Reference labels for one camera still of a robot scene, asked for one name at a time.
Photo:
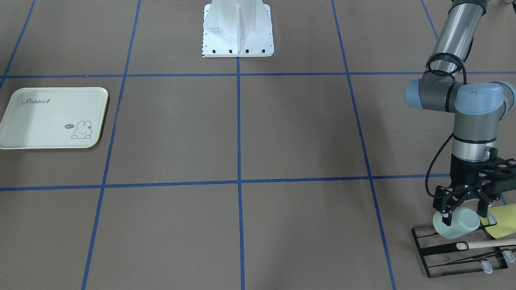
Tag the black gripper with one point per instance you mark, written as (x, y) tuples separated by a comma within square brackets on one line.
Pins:
[(463, 172)]

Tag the pale green cup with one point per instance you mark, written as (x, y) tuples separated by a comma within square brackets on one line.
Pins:
[(463, 221)]

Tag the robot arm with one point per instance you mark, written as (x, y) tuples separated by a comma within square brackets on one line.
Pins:
[(477, 107)]

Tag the yellow cup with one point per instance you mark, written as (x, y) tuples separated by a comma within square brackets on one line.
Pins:
[(500, 221)]

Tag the cream rabbit tray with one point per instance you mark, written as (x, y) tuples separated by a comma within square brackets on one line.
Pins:
[(53, 118)]

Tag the black wire cup rack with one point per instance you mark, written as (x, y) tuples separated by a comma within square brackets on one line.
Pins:
[(477, 251)]

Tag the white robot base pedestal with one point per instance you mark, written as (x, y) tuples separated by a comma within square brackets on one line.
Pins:
[(237, 28)]

